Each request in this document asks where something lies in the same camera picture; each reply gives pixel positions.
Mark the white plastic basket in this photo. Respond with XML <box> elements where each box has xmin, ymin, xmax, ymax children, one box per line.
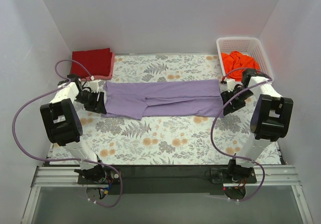
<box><xmin>216</xmin><ymin>37</ymin><xmax>274</xmax><ymax>78</ymax></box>

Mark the floral table mat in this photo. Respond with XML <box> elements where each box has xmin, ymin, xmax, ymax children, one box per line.
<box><xmin>49</xmin><ymin>55</ymin><xmax>281</xmax><ymax>166</ymax></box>

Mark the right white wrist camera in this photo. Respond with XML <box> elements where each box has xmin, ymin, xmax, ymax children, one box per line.
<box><xmin>221</xmin><ymin>78</ymin><xmax>236</xmax><ymax>92</ymax></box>

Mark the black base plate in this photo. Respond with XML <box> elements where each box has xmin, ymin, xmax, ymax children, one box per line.
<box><xmin>74</xmin><ymin>165</ymin><xmax>257</xmax><ymax>195</ymax></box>

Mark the purple t shirt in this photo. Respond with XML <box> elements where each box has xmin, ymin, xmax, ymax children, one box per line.
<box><xmin>104</xmin><ymin>79</ymin><xmax>223</xmax><ymax>120</ymax></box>

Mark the orange t shirt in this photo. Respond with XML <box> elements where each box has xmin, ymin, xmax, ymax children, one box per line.
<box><xmin>221</xmin><ymin>51</ymin><xmax>260</xmax><ymax>73</ymax></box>

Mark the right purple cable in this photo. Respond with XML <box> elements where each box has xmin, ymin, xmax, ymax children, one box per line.
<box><xmin>210</xmin><ymin>68</ymin><xmax>265</xmax><ymax>202</ymax></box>

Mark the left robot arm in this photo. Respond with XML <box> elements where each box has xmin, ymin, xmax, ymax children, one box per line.
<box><xmin>40</xmin><ymin>74</ymin><xmax>107</xmax><ymax>184</ymax></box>

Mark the aluminium frame rail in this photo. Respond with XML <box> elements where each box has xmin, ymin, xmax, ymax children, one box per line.
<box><xmin>30</xmin><ymin>165</ymin><xmax>313</xmax><ymax>223</ymax></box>

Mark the purple cable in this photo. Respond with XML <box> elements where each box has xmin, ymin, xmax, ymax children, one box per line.
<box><xmin>12</xmin><ymin>59</ymin><xmax>123</xmax><ymax>207</ymax></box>
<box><xmin>210</xmin><ymin>68</ymin><xmax>265</xmax><ymax>202</ymax></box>

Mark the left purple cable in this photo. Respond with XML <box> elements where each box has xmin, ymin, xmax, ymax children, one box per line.
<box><xmin>12</xmin><ymin>59</ymin><xmax>123</xmax><ymax>207</ymax></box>

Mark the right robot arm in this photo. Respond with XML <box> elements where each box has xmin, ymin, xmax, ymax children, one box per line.
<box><xmin>221</xmin><ymin>68</ymin><xmax>293</xmax><ymax>183</ymax></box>

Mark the folded red t shirt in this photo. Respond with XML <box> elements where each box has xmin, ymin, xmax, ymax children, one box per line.
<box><xmin>70</xmin><ymin>48</ymin><xmax>113</xmax><ymax>79</ymax></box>

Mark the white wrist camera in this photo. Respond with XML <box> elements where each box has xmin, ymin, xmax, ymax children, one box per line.
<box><xmin>221</xmin><ymin>78</ymin><xmax>236</xmax><ymax>92</ymax></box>
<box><xmin>87</xmin><ymin>80</ymin><xmax>106</xmax><ymax>92</ymax></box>

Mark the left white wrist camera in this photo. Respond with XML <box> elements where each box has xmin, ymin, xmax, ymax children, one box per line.
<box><xmin>87</xmin><ymin>80</ymin><xmax>106</xmax><ymax>92</ymax></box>

